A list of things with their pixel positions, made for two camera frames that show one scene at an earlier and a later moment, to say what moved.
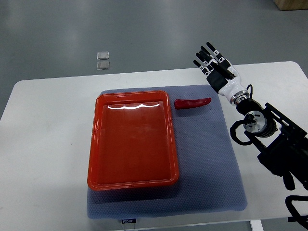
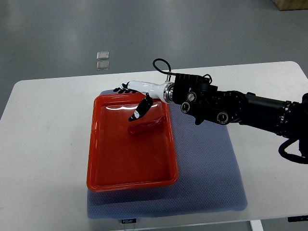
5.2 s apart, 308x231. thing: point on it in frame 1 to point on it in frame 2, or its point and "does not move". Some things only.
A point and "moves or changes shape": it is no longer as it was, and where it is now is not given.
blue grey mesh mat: x=210 y=176 does not move
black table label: x=129 y=221 does not move
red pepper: x=179 y=104 moves or changes shape
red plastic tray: x=132 y=143 does not move
